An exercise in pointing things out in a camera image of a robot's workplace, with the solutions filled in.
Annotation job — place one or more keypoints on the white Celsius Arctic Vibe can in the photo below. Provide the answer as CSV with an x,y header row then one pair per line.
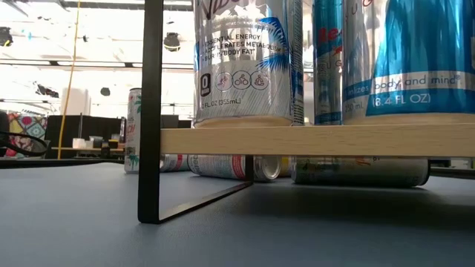
x,y
245,63

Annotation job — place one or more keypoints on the blue silver Red Bull can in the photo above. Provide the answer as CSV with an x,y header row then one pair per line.
x,y
326,63
408,63

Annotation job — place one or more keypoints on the white Celsius Tropical Vibe can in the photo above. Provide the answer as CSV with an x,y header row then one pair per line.
x,y
360,173

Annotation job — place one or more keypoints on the white Celsius Peach Vibe can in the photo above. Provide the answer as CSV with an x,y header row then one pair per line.
x,y
219,167
133,130
176,162

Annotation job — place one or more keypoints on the black ceiling device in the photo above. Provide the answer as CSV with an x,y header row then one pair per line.
x,y
171,41

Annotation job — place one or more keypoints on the black round lamp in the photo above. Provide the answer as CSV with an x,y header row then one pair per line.
x,y
105,91

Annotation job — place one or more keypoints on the black cabinet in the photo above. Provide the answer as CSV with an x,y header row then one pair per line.
x,y
92,128

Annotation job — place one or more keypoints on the white column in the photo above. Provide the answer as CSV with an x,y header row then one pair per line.
x,y
76,101

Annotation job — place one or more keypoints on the colourful patterned cloth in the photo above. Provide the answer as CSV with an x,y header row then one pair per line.
x,y
29,124

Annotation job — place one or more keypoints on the wooden shelf black metal frame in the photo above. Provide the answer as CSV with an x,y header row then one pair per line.
x,y
315,141

